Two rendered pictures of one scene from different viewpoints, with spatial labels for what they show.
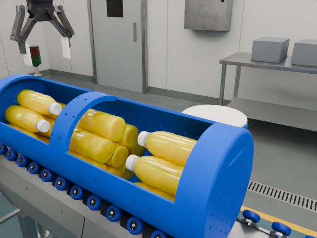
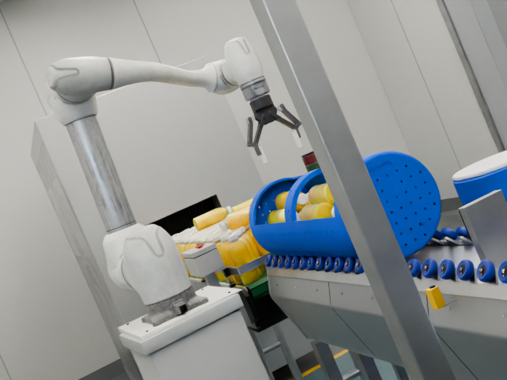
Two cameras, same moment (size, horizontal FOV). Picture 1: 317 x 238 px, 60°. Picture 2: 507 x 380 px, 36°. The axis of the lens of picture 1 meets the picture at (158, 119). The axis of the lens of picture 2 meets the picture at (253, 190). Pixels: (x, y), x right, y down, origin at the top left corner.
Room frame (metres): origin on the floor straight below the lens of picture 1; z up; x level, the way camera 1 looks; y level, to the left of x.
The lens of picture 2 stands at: (-1.31, -1.14, 1.37)
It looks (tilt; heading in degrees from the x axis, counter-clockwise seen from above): 3 degrees down; 37
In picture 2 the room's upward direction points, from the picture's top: 23 degrees counter-clockwise
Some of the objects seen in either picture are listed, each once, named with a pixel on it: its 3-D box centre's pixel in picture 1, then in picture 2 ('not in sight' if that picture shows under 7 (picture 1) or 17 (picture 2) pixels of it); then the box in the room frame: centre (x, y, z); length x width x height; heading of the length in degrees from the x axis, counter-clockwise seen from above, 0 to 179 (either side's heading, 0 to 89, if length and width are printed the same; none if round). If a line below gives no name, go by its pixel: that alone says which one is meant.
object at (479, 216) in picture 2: not in sight; (491, 231); (0.27, -0.48, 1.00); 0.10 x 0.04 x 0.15; 144
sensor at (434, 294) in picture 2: not in sight; (445, 292); (0.20, -0.36, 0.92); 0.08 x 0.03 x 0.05; 144
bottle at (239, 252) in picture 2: not in sight; (242, 260); (0.99, 0.80, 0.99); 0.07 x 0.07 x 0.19
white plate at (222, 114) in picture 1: (213, 116); (494, 162); (1.09, -0.24, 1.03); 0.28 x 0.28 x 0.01
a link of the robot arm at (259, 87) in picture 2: not in sight; (255, 90); (0.87, 0.34, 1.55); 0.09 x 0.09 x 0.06
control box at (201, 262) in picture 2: not in sight; (202, 259); (0.94, 0.94, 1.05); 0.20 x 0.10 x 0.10; 54
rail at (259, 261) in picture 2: not in sight; (285, 249); (1.10, 0.67, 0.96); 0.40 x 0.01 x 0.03; 144
